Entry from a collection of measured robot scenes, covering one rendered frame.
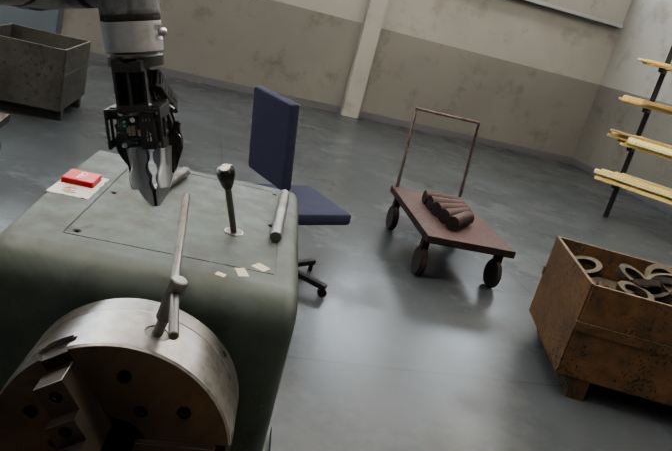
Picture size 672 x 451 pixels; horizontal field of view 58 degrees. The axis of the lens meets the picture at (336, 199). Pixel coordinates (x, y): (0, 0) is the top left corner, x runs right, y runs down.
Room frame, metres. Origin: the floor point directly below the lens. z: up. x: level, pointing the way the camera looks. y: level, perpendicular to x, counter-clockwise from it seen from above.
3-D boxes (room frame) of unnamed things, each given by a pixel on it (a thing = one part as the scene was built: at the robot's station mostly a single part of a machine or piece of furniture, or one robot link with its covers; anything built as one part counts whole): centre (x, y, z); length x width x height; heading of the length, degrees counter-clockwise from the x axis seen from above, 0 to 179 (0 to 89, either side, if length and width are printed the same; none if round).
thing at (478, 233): (4.78, -0.91, 0.54); 1.30 x 0.76 x 1.08; 15
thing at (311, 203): (3.54, 0.25, 0.58); 0.67 x 0.64 x 1.15; 109
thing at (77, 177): (1.12, 0.50, 1.26); 0.06 x 0.06 x 0.02; 8
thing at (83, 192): (1.09, 0.49, 1.23); 0.13 x 0.08 x 0.06; 8
